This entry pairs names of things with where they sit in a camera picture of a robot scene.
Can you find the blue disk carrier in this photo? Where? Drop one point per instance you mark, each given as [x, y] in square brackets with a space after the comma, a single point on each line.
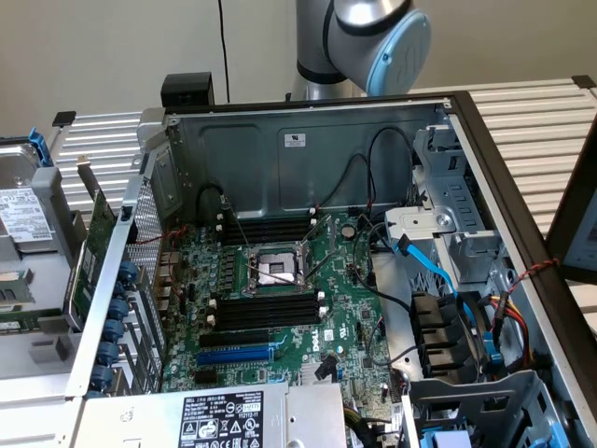
[445, 439]

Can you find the black framed monitor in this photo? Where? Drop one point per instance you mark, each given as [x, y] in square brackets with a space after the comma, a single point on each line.
[583, 242]

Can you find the silver hard disk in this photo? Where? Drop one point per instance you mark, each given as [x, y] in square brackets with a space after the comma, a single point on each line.
[23, 219]

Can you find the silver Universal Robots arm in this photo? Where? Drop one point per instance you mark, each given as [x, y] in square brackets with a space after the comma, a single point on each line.
[354, 28]

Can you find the blue expansion slot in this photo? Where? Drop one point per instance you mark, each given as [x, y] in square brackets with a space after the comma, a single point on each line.
[233, 358]

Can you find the black RAM slot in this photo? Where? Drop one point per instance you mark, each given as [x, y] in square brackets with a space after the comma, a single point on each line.
[268, 300]
[296, 237]
[268, 307]
[268, 321]
[298, 225]
[298, 231]
[268, 314]
[298, 218]

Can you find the grey disk bay cage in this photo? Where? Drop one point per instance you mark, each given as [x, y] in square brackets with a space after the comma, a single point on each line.
[490, 396]

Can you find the blue plastic clip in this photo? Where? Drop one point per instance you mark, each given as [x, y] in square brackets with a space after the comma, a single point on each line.
[492, 352]

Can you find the silver power supply with label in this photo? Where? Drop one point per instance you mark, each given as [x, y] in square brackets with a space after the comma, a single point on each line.
[140, 420]

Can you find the long black expansion slot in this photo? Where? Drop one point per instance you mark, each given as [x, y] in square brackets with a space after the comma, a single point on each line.
[233, 339]

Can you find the white label sticker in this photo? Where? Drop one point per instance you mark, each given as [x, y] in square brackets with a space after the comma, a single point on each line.
[293, 140]

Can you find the open metal PC case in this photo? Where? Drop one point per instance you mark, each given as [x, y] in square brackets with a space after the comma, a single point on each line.
[354, 126]

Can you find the green graphics card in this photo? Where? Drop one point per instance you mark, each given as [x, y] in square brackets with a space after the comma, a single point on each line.
[98, 233]

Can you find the black table end cap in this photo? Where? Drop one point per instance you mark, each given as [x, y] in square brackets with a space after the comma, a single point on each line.
[584, 81]
[64, 119]

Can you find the silver metal drive cage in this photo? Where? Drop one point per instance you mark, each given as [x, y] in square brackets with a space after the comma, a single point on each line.
[466, 200]

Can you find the silver coin battery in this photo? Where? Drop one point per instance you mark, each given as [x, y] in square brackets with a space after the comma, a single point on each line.
[348, 231]

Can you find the black box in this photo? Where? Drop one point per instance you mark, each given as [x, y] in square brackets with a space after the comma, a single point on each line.
[186, 88]

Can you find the green Dell motherboard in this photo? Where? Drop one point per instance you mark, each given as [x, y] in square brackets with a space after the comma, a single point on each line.
[345, 298]

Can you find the CPU socket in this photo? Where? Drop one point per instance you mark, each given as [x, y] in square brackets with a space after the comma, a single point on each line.
[275, 266]

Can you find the blue card retention clip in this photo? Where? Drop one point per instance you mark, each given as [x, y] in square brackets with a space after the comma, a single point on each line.
[120, 308]
[114, 330]
[109, 352]
[101, 376]
[127, 272]

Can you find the black fan shroud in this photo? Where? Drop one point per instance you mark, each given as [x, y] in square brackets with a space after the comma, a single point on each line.
[434, 326]

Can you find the silver socket cover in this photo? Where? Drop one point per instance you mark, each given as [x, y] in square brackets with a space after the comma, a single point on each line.
[326, 233]

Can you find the thin metal locking lever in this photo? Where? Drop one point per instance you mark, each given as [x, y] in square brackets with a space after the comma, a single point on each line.
[239, 228]
[321, 266]

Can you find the metal rear port block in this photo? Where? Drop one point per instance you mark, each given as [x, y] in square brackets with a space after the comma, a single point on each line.
[167, 280]

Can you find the short black expansion slot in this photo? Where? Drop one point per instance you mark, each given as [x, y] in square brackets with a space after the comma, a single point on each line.
[206, 378]

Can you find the silver chipset heatsink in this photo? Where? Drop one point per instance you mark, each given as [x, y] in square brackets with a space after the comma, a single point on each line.
[322, 373]

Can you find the silver metal bracket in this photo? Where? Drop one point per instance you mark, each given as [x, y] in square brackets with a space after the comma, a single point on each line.
[415, 224]

